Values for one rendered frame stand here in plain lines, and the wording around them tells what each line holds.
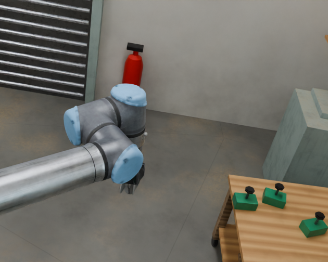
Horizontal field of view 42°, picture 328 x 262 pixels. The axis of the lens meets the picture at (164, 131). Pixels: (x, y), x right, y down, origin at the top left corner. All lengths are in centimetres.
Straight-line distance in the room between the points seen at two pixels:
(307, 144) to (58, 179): 199
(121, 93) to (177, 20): 217
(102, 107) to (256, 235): 122
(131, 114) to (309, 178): 192
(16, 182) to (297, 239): 155
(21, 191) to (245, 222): 142
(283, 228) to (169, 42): 171
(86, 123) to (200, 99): 256
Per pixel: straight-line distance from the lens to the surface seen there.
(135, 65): 322
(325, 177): 288
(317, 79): 360
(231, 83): 348
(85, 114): 104
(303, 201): 236
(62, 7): 325
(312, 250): 215
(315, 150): 273
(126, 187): 133
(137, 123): 112
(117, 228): 262
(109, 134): 99
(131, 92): 110
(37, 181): 88
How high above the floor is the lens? 200
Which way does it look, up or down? 36 degrees down
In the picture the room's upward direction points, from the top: 12 degrees clockwise
